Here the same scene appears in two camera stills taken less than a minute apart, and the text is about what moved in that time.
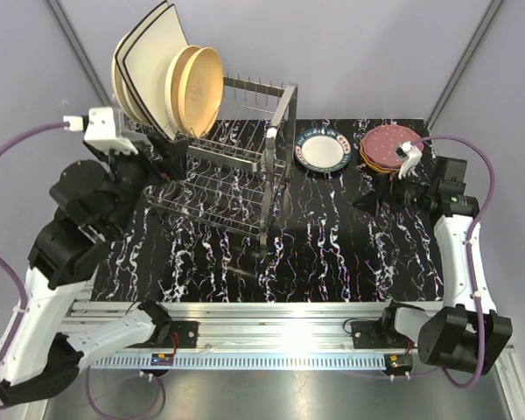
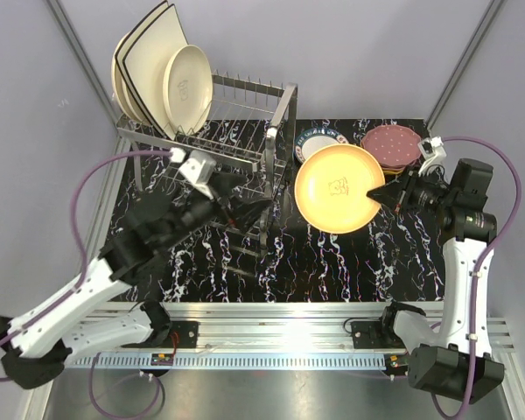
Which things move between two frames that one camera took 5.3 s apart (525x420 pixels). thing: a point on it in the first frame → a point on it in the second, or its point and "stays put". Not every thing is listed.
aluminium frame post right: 486,21 stays put
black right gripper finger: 368,203 → 389,194
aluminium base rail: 256,325 stays put
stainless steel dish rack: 236,167 stays put
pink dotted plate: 380,143 stays put
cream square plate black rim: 146,63 stays put
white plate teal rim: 322,150 stays put
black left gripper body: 130,170 → 199,211
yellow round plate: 200,89 → 332,185
